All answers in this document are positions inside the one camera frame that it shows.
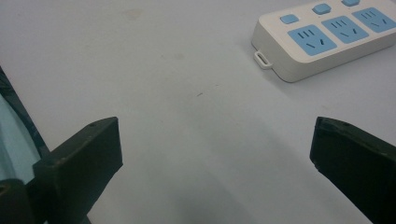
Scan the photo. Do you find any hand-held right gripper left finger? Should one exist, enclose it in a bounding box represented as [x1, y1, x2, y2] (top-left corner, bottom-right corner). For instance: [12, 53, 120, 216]
[33, 117, 123, 224]

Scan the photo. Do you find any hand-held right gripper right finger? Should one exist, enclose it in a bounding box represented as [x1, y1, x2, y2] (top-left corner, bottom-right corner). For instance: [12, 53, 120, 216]
[309, 116, 396, 224]

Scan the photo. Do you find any white and blue power strip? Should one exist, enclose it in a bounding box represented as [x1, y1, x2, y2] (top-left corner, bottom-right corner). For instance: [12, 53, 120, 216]
[251, 0, 396, 83]

